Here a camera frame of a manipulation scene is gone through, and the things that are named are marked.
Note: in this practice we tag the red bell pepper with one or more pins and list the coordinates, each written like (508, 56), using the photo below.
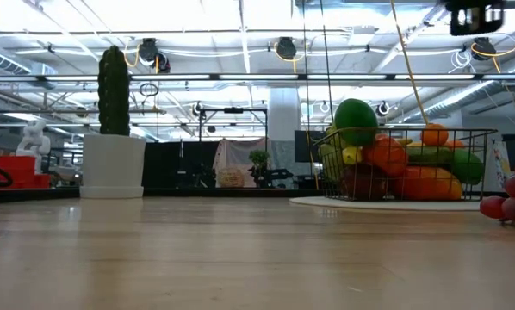
(386, 155)

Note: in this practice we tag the green cucumber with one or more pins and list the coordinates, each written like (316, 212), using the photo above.
(429, 156)

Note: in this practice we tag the red orange mango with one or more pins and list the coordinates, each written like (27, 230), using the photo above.
(427, 184)

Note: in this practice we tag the black distant monitor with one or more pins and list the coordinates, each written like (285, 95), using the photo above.
(305, 146)

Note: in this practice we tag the yellow orange lemon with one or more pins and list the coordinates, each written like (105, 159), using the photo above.
(414, 145)

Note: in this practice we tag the woven wicker basket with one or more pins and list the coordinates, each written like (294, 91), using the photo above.
(231, 177)

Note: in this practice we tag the white plate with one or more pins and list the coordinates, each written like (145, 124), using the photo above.
(391, 204)

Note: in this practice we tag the large green lime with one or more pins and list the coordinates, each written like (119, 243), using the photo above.
(355, 118)

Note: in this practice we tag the black partition panel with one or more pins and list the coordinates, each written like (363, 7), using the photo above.
(175, 163)

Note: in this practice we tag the red box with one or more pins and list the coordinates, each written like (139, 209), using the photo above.
(20, 172)

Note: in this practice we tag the green pear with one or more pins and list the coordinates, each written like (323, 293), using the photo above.
(328, 161)

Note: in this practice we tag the pink draped cloth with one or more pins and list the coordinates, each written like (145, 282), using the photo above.
(236, 153)

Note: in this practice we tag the small green lime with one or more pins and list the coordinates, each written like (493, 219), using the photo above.
(467, 167)

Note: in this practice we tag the dark red pomegranate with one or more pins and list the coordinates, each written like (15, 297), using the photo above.
(363, 183)

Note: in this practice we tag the small green potted plant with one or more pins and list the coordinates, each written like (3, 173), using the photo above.
(259, 157)

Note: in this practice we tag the black distant rig frame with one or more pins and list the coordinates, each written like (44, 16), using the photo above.
(233, 110)

